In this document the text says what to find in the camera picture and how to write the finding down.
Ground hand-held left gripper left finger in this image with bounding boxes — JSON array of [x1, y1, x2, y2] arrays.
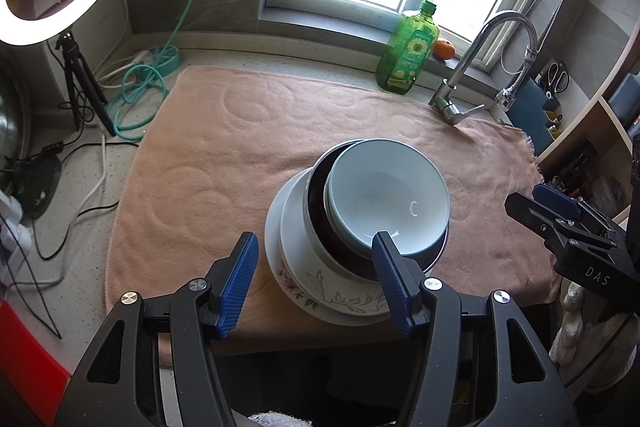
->
[[52, 232, 260, 427]]

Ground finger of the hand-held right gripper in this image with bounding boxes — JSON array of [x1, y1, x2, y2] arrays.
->
[[532, 184, 640, 250], [504, 192, 640, 295]]

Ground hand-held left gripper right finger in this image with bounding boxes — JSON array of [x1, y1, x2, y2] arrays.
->
[[371, 231, 576, 427]]

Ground white plate grey leaf print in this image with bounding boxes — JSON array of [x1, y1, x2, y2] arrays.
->
[[272, 187, 396, 315]]

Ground small pink floral plate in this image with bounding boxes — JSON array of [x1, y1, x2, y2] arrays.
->
[[277, 252, 326, 308]]

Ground large pink floral plate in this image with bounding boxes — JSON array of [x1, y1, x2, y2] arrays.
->
[[264, 167, 403, 327]]

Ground red bowl steel inside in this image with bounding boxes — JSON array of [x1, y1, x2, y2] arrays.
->
[[305, 142, 447, 280]]

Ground pale blue bowl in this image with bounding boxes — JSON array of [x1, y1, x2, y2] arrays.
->
[[323, 138, 451, 256]]

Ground person's right hand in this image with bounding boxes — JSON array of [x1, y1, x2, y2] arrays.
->
[[549, 279, 633, 390]]

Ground white shelf unit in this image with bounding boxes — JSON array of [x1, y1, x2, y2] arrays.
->
[[537, 0, 640, 228]]

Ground blue knife holder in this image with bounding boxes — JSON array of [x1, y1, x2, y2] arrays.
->
[[505, 79, 563, 148]]

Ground black scissors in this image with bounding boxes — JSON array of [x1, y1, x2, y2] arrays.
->
[[537, 62, 571, 92]]

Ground pink towel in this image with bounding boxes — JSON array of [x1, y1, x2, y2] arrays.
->
[[104, 65, 563, 343]]

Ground steel faucet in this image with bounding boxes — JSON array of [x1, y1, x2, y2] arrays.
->
[[428, 10, 538, 126]]

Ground green dish soap bottle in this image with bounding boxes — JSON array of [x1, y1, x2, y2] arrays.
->
[[375, 0, 450, 96]]

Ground red flat object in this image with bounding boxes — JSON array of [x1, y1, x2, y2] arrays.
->
[[0, 299, 71, 413]]

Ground dark round object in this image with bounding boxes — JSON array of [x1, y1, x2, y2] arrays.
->
[[12, 154, 63, 220]]

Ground white charger adapter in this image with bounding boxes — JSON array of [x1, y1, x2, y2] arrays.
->
[[0, 192, 36, 258]]

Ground black tripod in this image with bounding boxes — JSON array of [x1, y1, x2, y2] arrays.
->
[[54, 31, 118, 138]]

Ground white cable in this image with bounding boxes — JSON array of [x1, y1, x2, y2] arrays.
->
[[75, 134, 108, 228]]

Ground black cable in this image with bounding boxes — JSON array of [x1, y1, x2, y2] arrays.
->
[[0, 139, 121, 340]]

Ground teal cable reel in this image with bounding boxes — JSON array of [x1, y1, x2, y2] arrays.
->
[[150, 46, 182, 75]]

